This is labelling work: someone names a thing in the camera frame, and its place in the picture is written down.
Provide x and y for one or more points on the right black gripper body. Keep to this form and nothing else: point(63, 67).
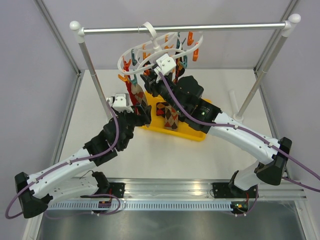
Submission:
point(160, 88)

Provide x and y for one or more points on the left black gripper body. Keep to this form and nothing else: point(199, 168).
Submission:
point(137, 120)

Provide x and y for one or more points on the beige argyle sock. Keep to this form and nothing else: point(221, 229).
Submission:
point(139, 97)

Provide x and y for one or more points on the dark argyle sock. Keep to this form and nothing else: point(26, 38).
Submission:
point(161, 108)
point(179, 70)

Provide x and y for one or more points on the brown argyle sock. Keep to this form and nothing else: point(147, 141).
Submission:
point(171, 119)

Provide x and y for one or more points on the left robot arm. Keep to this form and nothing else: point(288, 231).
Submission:
point(36, 192)

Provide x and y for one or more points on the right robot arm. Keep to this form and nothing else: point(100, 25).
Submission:
point(185, 97)

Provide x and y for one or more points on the red sock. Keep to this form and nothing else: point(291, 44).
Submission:
point(129, 85)

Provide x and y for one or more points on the hanging dark argyle sock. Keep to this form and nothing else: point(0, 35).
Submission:
point(179, 70)

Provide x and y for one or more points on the yellow plastic tray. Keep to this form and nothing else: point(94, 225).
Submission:
point(158, 122)

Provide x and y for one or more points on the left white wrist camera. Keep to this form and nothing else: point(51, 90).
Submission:
point(121, 102)

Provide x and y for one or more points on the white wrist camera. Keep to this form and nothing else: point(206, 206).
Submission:
point(121, 102)
point(164, 65)

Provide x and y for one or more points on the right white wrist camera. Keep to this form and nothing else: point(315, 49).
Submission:
point(164, 65)

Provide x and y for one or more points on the white sock hanger frame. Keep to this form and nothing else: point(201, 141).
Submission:
point(142, 57)

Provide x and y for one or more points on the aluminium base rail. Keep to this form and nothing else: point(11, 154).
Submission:
point(201, 189)

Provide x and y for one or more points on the white slotted cable duct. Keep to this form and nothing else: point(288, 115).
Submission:
point(139, 205)

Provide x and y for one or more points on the silver clothes rail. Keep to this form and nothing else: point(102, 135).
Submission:
point(286, 27)

